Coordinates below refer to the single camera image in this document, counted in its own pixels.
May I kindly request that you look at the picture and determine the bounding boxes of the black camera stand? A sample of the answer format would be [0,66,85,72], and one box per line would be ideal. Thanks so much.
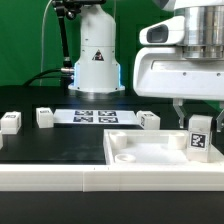
[52,0,106,67]

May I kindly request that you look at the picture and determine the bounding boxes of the white cable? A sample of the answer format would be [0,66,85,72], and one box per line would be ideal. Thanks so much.
[39,0,54,87]

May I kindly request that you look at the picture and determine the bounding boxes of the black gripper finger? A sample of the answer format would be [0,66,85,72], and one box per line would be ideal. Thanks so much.
[173,98,187,128]
[216,101,224,132]

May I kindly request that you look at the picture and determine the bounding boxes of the white square tabletop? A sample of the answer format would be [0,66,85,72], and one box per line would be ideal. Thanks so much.
[102,128,224,165]

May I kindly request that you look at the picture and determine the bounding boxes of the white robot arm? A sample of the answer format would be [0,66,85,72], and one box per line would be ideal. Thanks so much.
[70,0,224,129]

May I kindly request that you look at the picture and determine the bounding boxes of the black cables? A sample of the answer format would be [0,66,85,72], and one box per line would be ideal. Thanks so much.
[22,67,75,88]

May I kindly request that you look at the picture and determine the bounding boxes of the white sheet with tags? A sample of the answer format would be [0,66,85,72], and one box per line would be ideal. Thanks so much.
[54,109,138,125]

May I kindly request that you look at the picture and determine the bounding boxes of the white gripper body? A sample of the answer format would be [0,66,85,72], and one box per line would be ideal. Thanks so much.
[133,47,224,101]

